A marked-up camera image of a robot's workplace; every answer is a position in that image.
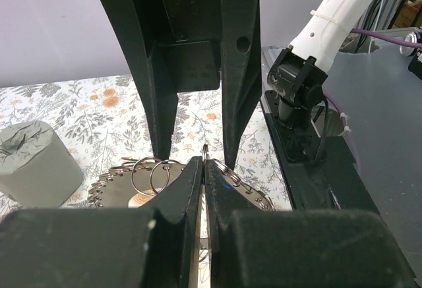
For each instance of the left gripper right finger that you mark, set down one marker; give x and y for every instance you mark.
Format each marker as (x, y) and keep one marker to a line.
(251, 247)

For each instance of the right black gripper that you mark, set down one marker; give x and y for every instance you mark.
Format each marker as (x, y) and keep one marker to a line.
(186, 46)

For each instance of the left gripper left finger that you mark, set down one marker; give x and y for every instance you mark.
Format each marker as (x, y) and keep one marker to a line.
(155, 245)

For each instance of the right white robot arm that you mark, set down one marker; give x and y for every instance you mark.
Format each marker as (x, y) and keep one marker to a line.
(310, 55)

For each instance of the floral table mat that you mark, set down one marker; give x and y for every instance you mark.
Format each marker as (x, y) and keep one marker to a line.
(101, 120)

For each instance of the grey paper roll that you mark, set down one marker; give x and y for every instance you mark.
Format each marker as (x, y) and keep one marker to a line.
(37, 170)

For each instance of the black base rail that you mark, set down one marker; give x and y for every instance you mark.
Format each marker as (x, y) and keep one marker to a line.
(333, 184)

